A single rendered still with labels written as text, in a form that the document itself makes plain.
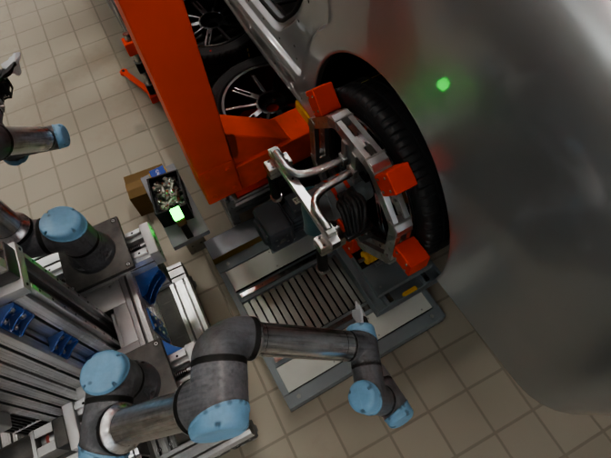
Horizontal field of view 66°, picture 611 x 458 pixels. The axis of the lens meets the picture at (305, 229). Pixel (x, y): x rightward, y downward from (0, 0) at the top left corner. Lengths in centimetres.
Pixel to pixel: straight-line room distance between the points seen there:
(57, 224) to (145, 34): 61
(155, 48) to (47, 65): 249
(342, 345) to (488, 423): 127
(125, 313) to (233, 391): 83
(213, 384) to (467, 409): 153
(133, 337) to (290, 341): 73
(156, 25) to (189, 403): 98
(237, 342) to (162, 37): 88
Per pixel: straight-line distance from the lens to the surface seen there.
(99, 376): 132
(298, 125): 205
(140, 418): 115
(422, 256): 149
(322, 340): 112
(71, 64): 384
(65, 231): 155
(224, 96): 248
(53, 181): 318
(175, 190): 209
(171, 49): 150
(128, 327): 169
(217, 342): 98
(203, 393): 96
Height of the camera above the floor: 221
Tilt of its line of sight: 61 degrees down
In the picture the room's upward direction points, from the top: 7 degrees counter-clockwise
